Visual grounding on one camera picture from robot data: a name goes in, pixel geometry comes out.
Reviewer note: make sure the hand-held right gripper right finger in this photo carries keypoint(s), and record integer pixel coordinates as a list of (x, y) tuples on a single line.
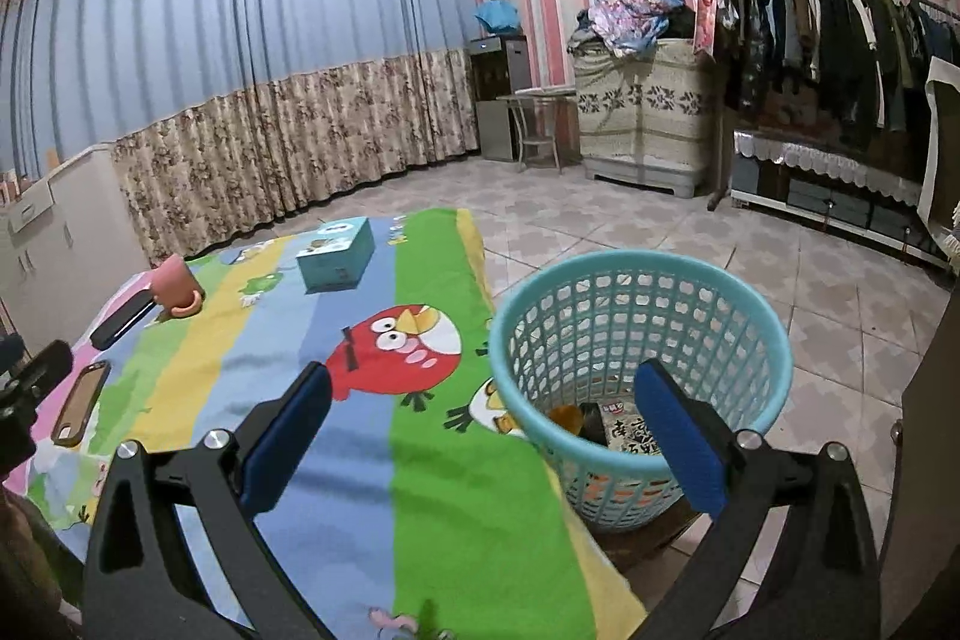
[(679, 437)]

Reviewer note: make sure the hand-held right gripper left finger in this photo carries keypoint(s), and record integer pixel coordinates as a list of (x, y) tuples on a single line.
[(289, 430)]

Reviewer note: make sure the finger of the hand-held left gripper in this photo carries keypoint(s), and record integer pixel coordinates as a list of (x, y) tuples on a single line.
[(9, 351), (49, 366)]

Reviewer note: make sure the printed booklet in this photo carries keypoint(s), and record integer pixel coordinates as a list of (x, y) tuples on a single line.
[(634, 434)]

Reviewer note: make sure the orange plush toy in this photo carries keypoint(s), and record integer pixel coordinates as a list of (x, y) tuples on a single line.
[(630, 484)]

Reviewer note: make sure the black object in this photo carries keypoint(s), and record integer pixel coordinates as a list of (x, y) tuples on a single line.
[(594, 422)]

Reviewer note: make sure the orange peel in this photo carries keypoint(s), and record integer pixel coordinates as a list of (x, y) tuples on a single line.
[(566, 419)]

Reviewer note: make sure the light blue plastic basket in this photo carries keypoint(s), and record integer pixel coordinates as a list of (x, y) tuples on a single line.
[(525, 340)]

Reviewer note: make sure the person's left forearm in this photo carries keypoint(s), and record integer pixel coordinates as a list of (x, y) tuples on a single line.
[(37, 550)]

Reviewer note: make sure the brown tray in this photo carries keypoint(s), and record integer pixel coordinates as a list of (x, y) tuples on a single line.
[(81, 404)]

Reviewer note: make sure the black pouch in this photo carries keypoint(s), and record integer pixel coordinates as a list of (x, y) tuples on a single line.
[(124, 321)]

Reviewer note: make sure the white cabinet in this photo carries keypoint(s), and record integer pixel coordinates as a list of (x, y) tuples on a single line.
[(75, 235)]

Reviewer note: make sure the pink mug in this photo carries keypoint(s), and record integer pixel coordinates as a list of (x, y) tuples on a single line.
[(176, 284)]

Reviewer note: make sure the cartoon bird printed blanket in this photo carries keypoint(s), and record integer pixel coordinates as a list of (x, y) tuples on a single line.
[(435, 475)]

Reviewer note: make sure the teal cardboard box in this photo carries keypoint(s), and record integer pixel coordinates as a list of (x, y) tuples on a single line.
[(337, 257)]

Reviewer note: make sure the dark wooden cabinet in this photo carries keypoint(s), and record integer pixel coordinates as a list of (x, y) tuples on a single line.
[(926, 497)]

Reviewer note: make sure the low cabinet with lace cloth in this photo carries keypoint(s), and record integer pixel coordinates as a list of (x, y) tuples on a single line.
[(825, 190)]

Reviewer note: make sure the cabinet with patterned cover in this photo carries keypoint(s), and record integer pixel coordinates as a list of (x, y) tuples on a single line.
[(645, 115)]

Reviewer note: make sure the small metal side table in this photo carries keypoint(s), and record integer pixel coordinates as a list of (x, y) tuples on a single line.
[(536, 96)]

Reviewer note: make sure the grey water dispenser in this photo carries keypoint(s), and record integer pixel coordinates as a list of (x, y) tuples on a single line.
[(499, 108)]

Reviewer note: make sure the dark cloth with white border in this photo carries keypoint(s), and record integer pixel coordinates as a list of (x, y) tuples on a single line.
[(945, 145)]

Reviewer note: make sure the blue and floral curtain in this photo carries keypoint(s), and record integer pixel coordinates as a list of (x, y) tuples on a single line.
[(225, 10)]

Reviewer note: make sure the pink hanging bag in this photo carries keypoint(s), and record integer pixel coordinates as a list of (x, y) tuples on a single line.
[(709, 18)]

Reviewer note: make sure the pile of clothes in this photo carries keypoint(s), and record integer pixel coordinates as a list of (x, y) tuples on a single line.
[(634, 14)]

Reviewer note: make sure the row of hanging clothes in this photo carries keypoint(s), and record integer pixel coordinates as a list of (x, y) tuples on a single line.
[(832, 40)]

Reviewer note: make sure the blue bottle cover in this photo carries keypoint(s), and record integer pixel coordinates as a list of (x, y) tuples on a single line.
[(497, 18)]

